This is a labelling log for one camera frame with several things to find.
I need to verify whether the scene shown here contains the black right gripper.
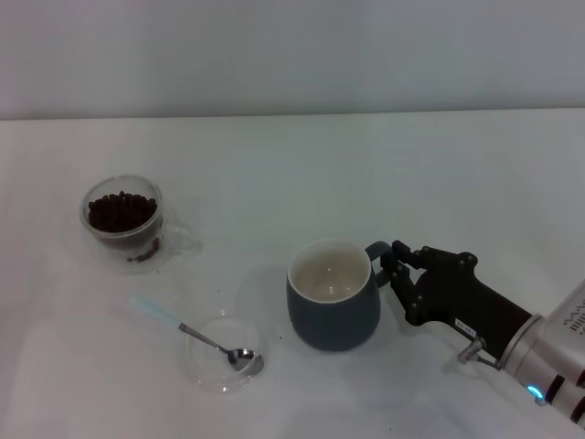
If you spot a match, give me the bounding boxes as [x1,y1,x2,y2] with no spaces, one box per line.
[380,240,534,360]

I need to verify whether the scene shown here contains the dark blue ceramic mug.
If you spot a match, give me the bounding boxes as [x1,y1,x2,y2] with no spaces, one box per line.
[286,237,395,354]

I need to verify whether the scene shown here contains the clear double-wall glass cup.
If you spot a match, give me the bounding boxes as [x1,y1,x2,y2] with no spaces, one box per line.
[80,175,203,276]

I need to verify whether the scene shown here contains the blue handled metal spoon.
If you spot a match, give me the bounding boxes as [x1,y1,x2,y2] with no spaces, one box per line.
[129,294,265,374]

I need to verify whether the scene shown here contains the pile of coffee beans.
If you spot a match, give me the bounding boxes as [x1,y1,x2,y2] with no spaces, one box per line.
[86,190,161,264]

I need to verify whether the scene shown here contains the clear glass saucer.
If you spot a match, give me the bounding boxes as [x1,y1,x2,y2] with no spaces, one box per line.
[184,309,270,396]

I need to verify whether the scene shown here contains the thin grey gripper cable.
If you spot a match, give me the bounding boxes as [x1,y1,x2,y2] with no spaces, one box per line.
[456,337,504,370]

